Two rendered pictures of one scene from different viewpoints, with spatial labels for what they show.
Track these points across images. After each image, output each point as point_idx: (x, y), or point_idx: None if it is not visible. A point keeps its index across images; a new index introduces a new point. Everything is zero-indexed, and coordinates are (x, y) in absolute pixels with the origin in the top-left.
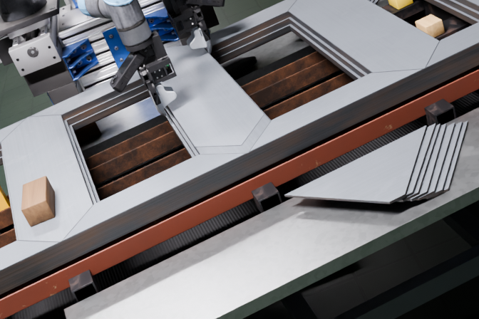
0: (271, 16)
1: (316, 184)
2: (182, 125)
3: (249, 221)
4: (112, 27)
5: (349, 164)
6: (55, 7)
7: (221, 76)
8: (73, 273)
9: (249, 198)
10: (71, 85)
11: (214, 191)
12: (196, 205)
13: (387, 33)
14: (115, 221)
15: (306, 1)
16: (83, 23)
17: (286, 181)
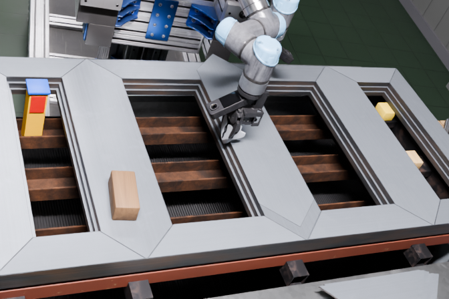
0: (303, 78)
1: (344, 289)
2: (244, 168)
3: (280, 289)
4: None
5: (367, 280)
6: None
7: (269, 126)
8: (135, 279)
9: (281, 264)
10: (111, 28)
11: (267, 255)
12: (248, 259)
13: (399, 164)
14: (194, 255)
15: (329, 79)
16: None
17: (310, 261)
